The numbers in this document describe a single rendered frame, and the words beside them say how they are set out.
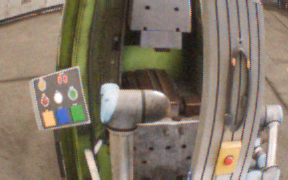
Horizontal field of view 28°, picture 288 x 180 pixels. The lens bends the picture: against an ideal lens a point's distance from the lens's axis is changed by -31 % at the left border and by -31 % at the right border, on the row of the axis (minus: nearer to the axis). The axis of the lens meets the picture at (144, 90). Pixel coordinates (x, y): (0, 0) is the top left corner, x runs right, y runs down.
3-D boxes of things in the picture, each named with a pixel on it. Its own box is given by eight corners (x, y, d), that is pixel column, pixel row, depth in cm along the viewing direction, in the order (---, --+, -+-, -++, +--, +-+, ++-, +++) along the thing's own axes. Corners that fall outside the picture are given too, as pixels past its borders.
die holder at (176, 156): (192, 183, 408) (206, 120, 390) (129, 188, 402) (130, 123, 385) (180, 147, 458) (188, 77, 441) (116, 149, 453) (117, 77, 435)
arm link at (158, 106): (178, 88, 280) (157, 94, 329) (145, 89, 279) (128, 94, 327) (177, 122, 280) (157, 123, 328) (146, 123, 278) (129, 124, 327)
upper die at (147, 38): (181, 48, 379) (181, 32, 376) (139, 47, 377) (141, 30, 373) (166, 23, 418) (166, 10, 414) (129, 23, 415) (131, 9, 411)
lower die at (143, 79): (177, 117, 393) (179, 101, 390) (136, 118, 391) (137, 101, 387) (164, 82, 432) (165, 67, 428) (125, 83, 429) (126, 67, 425)
